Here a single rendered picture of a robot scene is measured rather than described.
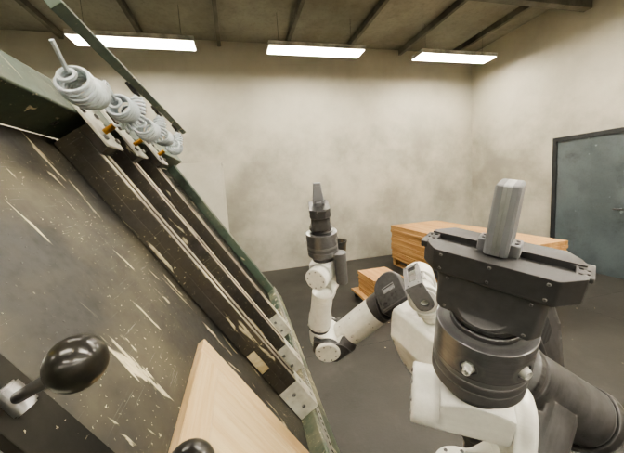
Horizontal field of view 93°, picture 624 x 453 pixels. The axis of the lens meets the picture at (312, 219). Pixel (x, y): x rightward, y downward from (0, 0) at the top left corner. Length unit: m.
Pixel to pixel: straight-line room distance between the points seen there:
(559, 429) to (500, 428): 0.20
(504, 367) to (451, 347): 0.04
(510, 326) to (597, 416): 0.34
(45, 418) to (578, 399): 0.63
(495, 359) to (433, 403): 0.11
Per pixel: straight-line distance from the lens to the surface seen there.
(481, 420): 0.40
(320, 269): 0.82
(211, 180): 4.39
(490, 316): 0.31
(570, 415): 0.61
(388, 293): 0.89
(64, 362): 0.26
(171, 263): 0.93
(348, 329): 0.97
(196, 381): 0.67
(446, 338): 0.33
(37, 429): 0.38
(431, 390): 0.40
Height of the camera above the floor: 1.65
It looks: 7 degrees down
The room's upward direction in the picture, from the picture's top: 4 degrees counter-clockwise
